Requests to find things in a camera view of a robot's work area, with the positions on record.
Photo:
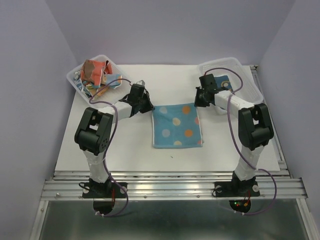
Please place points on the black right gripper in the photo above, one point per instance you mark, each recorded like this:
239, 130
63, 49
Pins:
197, 102

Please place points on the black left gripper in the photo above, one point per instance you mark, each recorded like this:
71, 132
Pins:
149, 106

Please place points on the yellow tiger towel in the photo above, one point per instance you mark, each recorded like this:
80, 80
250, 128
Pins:
223, 81

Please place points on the light blue polka dot towel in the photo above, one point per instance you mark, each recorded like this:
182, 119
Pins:
176, 127

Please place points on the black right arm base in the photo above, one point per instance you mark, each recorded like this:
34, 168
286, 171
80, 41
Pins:
234, 189

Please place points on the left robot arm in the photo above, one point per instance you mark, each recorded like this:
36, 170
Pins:
97, 128

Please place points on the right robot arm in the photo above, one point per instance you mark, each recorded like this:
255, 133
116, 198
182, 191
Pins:
250, 124

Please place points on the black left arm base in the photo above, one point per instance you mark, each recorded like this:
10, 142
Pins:
94, 190

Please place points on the small patterned towels in basket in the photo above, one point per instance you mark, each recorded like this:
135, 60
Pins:
89, 89

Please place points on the white empty plastic basket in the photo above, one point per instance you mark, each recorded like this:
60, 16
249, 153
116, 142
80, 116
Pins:
240, 77

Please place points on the orange crumpled towel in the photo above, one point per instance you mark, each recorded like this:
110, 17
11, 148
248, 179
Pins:
93, 71

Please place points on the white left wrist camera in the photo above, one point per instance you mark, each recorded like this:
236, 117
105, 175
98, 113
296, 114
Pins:
141, 82

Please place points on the aluminium mounting rail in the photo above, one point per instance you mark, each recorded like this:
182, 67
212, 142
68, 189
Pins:
170, 185

